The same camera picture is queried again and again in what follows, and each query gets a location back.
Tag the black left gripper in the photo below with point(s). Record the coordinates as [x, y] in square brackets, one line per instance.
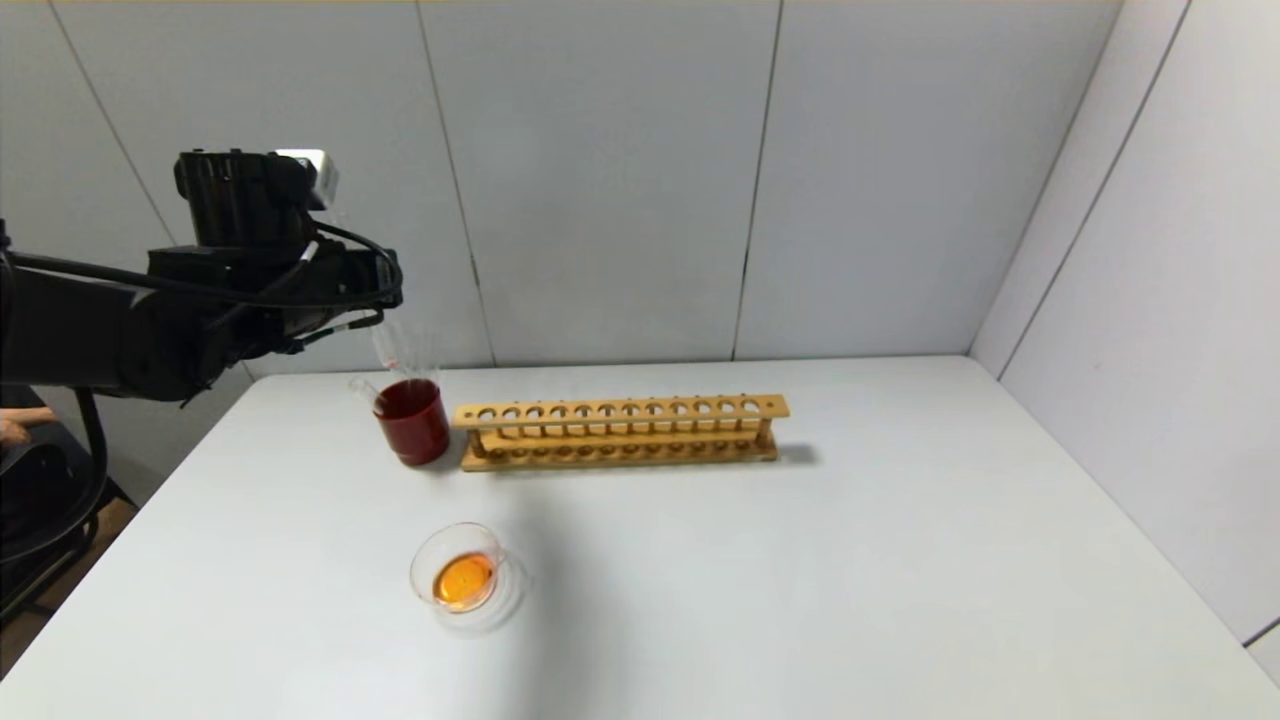
[383, 274]

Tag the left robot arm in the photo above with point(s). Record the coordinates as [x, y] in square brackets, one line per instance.
[100, 330]

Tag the wooden test tube rack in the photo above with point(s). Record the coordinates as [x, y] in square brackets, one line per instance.
[620, 410]

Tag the dark red cup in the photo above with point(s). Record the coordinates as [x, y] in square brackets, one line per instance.
[412, 425]

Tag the clear glass beaker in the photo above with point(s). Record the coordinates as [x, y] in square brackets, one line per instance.
[465, 578]

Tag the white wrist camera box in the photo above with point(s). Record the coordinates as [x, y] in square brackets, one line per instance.
[318, 175]

